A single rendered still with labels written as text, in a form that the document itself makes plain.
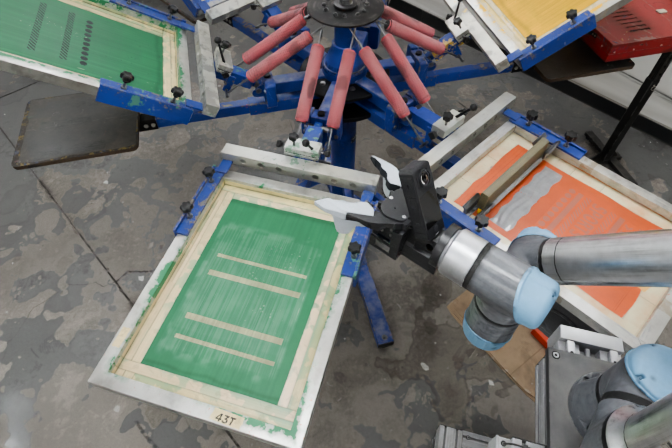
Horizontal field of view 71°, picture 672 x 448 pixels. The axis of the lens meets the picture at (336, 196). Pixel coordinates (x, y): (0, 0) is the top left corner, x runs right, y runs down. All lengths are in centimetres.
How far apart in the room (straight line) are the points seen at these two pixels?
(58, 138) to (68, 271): 102
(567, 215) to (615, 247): 105
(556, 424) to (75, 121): 195
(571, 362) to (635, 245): 47
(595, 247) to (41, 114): 208
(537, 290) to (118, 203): 276
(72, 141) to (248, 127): 153
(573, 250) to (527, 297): 14
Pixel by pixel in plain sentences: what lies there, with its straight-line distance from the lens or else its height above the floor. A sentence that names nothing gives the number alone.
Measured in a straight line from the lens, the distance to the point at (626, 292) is 170.
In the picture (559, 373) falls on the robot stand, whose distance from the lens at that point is 113.
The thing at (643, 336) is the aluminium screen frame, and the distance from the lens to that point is 160.
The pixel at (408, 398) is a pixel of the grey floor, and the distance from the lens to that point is 236.
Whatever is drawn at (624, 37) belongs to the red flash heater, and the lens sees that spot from 248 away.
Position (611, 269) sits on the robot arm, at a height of 168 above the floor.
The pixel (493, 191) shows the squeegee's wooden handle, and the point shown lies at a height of 106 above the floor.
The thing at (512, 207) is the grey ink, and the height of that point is 96.
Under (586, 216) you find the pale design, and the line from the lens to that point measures 182.
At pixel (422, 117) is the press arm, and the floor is 104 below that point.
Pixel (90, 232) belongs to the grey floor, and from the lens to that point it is 308.
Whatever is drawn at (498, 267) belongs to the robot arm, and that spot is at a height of 169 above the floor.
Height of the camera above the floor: 224
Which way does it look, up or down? 50 degrees down
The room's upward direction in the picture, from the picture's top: straight up
